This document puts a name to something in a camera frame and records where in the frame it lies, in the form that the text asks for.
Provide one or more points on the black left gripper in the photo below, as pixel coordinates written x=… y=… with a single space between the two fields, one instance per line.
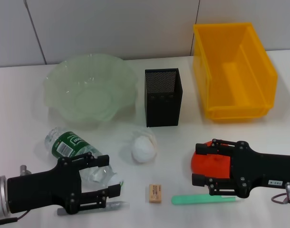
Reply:
x=40 y=187

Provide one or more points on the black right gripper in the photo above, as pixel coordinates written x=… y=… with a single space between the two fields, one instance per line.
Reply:
x=259 y=171

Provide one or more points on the red-orange toy orange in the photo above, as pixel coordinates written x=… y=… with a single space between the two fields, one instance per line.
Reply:
x=211 y=165

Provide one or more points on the mint green pen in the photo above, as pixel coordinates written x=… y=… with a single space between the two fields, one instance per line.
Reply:
x=195 y=199

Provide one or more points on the white paper ball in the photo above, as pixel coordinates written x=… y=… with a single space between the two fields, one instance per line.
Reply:
x=143 y=149

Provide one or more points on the clear green-label water bottle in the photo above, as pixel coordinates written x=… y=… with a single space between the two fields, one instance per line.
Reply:
x=69 y=142

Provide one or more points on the grey glitter pen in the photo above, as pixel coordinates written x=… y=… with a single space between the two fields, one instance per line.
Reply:
x=116 y=204

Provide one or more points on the beige eraser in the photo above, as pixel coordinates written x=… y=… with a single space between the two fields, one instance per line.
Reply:
x=156 y=193

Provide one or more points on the black mesh pen holder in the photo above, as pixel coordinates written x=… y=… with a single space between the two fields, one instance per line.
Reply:
x=162 y=111

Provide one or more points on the pale green glass fruit plate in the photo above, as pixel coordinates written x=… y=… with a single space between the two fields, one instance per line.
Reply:
x=88 y=95

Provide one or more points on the yellow plastic bin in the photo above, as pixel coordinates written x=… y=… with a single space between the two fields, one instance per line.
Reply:
x=233 y=83

